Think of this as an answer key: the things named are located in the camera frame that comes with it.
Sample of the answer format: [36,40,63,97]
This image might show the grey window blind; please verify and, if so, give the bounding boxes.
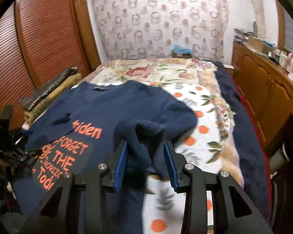
[284,10,293,52]

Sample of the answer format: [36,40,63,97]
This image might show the wooden louvered wardrobe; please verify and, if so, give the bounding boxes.
[0,0,101,127]

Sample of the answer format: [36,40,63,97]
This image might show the cardboard box on cabinet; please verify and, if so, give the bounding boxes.
[244,37,273,55]

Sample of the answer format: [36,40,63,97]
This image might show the blue item on box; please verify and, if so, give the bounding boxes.
[171,44,193,59]

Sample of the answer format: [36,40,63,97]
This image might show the beige side curtain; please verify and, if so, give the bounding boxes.
[251,0,267,40]

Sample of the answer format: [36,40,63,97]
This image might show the floral quilt blanket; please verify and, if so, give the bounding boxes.
[83,58,220,94]

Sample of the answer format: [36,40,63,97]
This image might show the navy printed t-shirt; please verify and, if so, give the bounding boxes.
[12,81,197,233]

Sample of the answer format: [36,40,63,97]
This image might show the circle pattern curtain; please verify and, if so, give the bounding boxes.
[90,0,229,61]

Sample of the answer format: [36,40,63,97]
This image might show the pink kettle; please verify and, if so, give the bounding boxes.
[286,52,293,73]

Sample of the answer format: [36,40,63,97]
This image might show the wooden sideboard cabinet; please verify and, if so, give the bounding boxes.
[231,43,293,155]

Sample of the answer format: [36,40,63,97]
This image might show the dark patterned folded cloth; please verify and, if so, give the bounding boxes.
[20,67,78,112]

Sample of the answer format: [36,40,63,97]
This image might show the mustard floral folded cloth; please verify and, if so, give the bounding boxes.
[22,73,82,124]

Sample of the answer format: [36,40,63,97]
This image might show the navy blue bed blanket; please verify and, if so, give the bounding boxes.
[214,61,271,220]

